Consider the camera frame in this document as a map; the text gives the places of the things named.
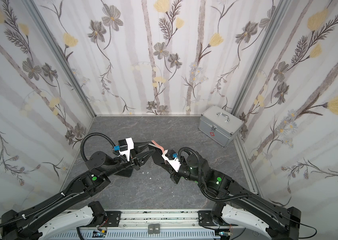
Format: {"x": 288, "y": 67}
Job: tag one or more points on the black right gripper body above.
{"x": 166, "y": 160}

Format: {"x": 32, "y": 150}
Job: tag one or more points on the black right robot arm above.
{"x": 234, "y": 204}

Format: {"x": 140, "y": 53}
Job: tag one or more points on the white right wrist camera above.
{"x": 171, "y": 157}

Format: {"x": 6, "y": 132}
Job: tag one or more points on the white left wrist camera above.
{"x": 123, "y": 149}

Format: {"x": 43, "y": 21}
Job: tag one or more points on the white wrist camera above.
{"x": 123, "y": 149}
{"x": 171, "y": 157}

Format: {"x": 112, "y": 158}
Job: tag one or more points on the pink phone case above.
{"x": 158, "y": 146}

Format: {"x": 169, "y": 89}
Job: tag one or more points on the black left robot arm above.
{"x": 26, "y": 224}

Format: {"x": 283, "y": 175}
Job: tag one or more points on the black smartphone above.
{"x": 157, "y": 153}

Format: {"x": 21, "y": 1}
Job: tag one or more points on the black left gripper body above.
{"x": 135, "y": 156}

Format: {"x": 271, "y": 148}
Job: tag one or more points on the white slotted cable duct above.
{"x": 142, "y": 234}

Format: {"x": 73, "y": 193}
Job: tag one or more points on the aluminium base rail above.
{"x": 67, "y": 225}

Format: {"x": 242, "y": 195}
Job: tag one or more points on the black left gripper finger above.
{"x": 142, "y": 158}
{"x": 141, "y": 146}

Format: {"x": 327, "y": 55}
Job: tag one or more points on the silver aluminium case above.
{"x": 219, "y": 125}

